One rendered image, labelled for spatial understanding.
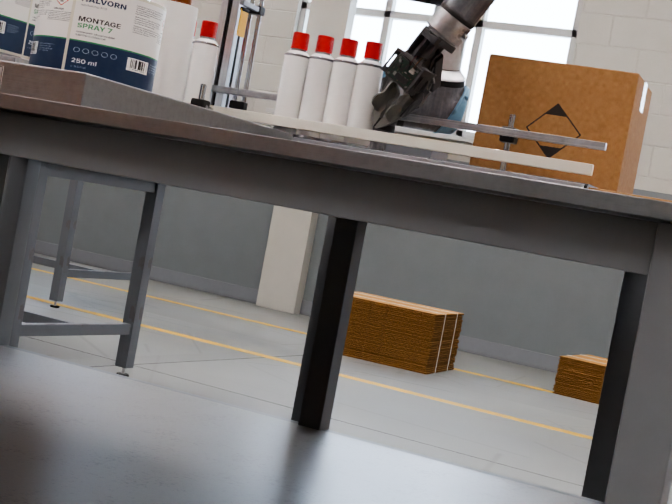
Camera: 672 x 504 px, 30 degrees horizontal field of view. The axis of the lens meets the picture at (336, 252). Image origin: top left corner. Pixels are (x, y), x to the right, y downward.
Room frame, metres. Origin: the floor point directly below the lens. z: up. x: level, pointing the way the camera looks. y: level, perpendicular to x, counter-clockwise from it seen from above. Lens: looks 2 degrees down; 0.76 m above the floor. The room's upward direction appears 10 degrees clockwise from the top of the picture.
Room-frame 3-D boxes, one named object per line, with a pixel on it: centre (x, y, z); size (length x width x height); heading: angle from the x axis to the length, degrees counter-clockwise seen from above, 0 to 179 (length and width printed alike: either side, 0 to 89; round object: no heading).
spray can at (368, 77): (2.43, 0.00, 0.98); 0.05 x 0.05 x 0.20
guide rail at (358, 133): (2.42, 0.08, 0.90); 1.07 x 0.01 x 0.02; 67
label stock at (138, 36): (2.04, 0.44, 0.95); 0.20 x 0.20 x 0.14
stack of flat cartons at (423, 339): (6.78, -0.37, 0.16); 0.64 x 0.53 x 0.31; 69
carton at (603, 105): (2.60, -0.41, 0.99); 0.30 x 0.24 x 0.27; 70
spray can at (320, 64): (2.47, 0.09, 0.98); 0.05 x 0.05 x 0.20
